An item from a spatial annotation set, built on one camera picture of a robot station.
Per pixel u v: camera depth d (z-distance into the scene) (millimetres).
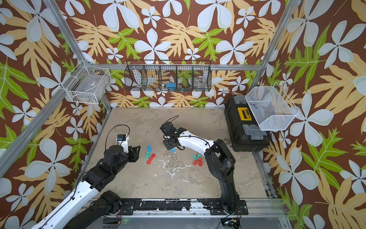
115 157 552
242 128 861
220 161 501
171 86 934
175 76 912
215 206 747
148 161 906
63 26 746
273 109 821
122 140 638
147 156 929
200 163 881
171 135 676
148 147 970
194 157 908
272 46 822
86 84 844
